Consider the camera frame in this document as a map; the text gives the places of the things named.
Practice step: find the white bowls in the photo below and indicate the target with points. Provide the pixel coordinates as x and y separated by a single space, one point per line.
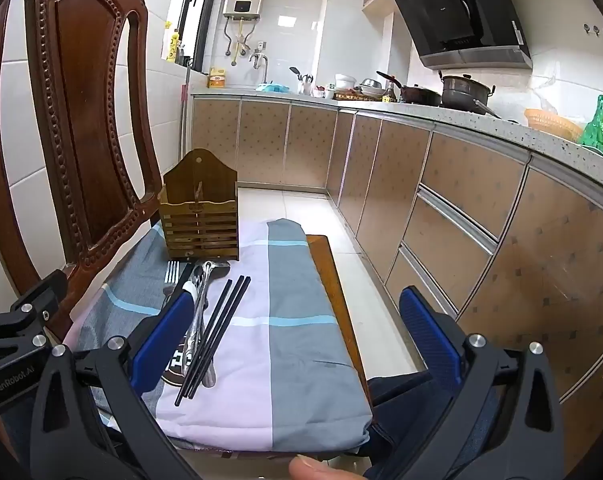
345 82

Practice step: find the metal bowl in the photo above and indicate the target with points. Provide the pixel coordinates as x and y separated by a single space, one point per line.
371 86

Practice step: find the brown lower kitchen cabinets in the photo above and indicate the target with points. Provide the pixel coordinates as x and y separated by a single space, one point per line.
461 200

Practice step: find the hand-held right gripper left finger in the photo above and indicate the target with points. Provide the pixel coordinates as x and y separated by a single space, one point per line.
164 335

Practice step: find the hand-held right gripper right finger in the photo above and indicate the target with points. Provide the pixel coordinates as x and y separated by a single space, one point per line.
426 332

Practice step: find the black lidded pot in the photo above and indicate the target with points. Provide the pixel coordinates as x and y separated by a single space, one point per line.
464 92

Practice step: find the wooden utensil holder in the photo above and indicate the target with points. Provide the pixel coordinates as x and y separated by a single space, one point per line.
201 220

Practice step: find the person's right hand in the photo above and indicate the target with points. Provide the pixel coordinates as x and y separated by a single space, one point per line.
316 469

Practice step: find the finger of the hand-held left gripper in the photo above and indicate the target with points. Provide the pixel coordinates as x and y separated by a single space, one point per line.
23 320

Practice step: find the water heater pipes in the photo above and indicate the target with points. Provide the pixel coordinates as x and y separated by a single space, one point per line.
239 42

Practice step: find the metal fork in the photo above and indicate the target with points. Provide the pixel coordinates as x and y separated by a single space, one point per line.
171 274

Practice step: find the patterned tray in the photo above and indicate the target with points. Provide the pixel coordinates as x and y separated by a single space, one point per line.
354 95

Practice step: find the orange basket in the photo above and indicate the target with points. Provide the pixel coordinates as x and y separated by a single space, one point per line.
554 125

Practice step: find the cup of kitchen tools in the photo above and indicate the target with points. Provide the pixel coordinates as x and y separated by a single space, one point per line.
305 85

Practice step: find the black range hood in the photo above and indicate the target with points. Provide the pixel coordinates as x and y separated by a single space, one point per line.
456 10

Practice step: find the yellow bottle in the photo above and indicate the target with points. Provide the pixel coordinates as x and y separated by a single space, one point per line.
172 45

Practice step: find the carved wooden chair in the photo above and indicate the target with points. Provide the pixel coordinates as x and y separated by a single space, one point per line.
91 110

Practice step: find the black wok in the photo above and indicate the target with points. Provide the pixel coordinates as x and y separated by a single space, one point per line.
421 96

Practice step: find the dark framed window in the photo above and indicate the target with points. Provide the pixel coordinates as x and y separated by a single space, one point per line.
199 15

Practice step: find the yellow box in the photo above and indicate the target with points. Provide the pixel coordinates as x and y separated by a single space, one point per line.
217 78

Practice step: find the dark sauce bottle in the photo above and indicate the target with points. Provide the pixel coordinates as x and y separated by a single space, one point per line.
389 92

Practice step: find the mop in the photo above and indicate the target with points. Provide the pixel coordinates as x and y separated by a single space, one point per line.
183 110

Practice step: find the metal faucet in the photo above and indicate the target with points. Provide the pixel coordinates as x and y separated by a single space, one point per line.
261 62

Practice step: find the speckled kitchen countertop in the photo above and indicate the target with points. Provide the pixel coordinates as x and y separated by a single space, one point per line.
431 112

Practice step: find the wall hooks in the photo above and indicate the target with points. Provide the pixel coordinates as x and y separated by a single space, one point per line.
597 31

